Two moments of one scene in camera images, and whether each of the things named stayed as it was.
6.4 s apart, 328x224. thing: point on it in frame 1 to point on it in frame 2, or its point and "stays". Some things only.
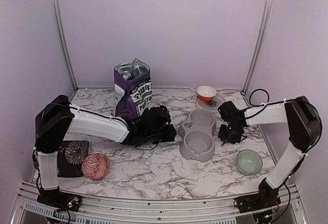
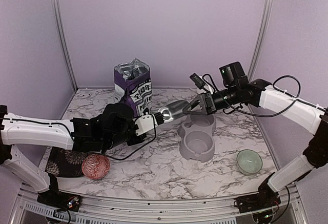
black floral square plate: x=70 y=157 stays
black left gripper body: x=156 y=136 to x=118 y=139
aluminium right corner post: x=263 y=35 stays
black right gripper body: x=230 y=135 to x=232 y=99
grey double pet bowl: x=197 y=134 stays
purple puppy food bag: x=132 y=88 stays
